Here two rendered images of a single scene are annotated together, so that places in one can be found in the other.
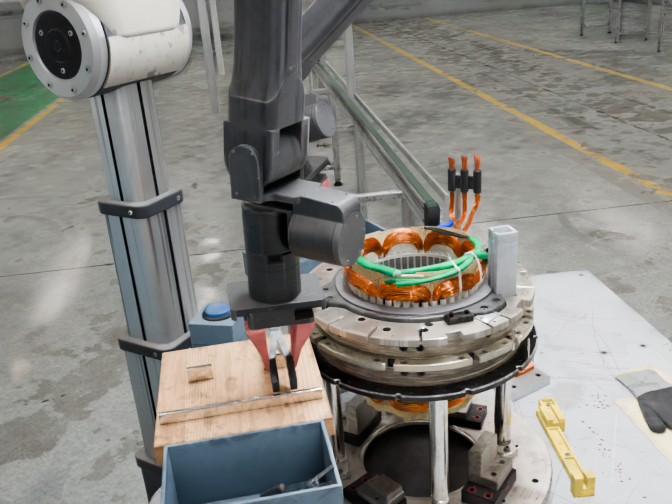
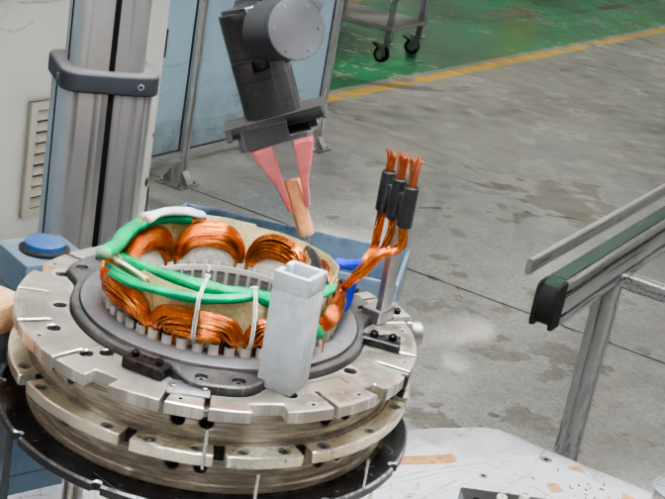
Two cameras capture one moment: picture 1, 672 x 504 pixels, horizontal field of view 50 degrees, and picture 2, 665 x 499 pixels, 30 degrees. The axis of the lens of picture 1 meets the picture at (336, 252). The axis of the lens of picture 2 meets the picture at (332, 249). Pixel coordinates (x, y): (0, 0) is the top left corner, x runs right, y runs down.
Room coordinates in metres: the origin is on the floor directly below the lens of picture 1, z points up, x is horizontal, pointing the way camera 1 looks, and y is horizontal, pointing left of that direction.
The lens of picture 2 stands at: (0.19, -0.68, 1.49)
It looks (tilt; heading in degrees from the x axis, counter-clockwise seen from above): 20 degrees down; 34
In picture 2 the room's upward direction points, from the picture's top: 10 degrees clockwise
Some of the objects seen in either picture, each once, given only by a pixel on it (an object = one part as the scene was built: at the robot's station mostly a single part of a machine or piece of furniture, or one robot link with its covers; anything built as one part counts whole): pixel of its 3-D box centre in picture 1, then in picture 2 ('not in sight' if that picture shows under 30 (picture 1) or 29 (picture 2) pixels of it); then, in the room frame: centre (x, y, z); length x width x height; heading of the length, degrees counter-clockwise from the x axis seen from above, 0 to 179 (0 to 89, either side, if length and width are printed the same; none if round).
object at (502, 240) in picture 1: (502, 261); (293, 328); (0.85, -0.21, 1.14); 0.03 x 0.03 x 0.09; 12
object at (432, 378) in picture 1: (415, 309); (212, 362); (0.90, -0.11, 1.05); 0.29 x 0.29 x 0.06
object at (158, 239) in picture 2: not in sight; (148, 250); (0.89, -0.03, 1.12); 0.06 x 0.02 x 0.04; 12
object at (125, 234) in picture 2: (370, 258); (141, 231); (0.87, -0.04, 1.15); 0.15 x 0.04 x 0.02; 12
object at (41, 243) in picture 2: (218, 309); (45, 243); (0.98, 0.18, 1.04); 0.04 x 0.04 x 0.01
